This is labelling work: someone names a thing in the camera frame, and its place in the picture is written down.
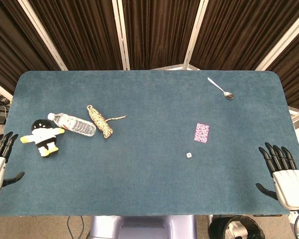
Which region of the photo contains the clear plastic water bottle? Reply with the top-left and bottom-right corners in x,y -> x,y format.
47,112 -> 97,137

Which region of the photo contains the black floor cable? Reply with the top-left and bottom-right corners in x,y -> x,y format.
66,215 -> 91,239

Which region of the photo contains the dark brown curtain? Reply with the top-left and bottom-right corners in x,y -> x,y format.
0,0 -> 299,110

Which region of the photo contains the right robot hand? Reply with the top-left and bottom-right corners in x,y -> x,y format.
255,142 -> 299,212

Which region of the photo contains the silver metal spoon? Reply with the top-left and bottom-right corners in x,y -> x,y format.
207,77 -> 235,100

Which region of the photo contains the coiled tan braided rope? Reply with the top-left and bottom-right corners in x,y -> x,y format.
86,105 -> 128,139

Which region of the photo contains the pink patterned card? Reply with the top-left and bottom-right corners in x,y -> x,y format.
194,122 -> 210,143

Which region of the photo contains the black white plush toy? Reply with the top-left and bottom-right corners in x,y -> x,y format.
20,119 -> 65,158

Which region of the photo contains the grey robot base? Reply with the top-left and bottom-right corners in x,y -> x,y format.
88,215 -> 198,239

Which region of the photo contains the black trash bin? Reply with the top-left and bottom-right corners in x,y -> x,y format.
208,215 -> 266,239

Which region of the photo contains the white partition frame post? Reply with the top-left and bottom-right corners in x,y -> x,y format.
254,9 -> 299,71
182,0 -> 209,71
111,0 -> 131,70
17,0 -> 68,71

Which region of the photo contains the blue felt table mat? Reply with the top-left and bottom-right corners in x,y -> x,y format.
0,70 -> 293,217

